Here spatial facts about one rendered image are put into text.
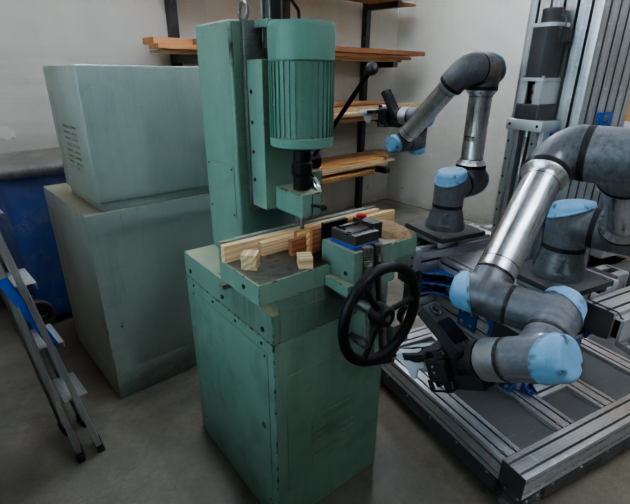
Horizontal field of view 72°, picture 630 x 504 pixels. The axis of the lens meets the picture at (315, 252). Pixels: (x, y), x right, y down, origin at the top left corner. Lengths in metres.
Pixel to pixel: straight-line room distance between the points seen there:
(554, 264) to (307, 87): 0.87
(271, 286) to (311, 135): 0.41
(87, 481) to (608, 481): 1.91
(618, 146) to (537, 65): 0.63
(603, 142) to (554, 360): 0.48
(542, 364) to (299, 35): 0.87
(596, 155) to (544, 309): 0.36
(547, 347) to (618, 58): 1.16
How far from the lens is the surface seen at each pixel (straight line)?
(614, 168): 1.04
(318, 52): 1.17
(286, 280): 1.13
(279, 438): 1.41
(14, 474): 2.13
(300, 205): 1.24
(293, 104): 1.17
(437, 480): 1.87
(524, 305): 0.83
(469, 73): 1.73
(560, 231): 1.44
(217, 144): 1.47
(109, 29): 3.42
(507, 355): 0.78
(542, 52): 1.60
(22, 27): 3.29
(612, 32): 1.68
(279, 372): 1.26
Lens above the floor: 1.38
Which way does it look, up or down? 22 degrees down
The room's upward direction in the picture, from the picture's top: straight up
